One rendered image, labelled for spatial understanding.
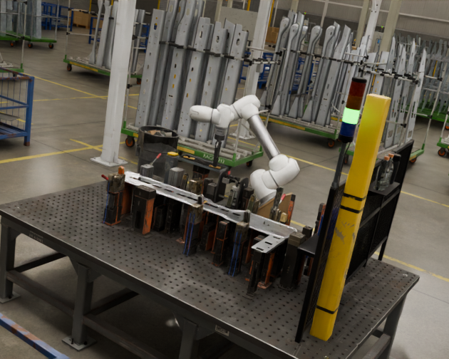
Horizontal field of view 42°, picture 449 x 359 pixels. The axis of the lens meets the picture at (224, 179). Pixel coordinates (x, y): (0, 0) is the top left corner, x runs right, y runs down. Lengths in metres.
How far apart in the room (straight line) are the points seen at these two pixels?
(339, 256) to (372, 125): 0.68
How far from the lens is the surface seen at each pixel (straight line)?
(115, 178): 3.99
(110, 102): 7.71
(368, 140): 2.84
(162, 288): 3.38
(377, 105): 2.82
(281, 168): 4.46
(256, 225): 3.68
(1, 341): 4.13
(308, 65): 11.90
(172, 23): 8.74
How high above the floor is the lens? 2.31
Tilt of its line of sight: 17 degrees down
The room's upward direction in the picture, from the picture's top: 10 degrees clockwise
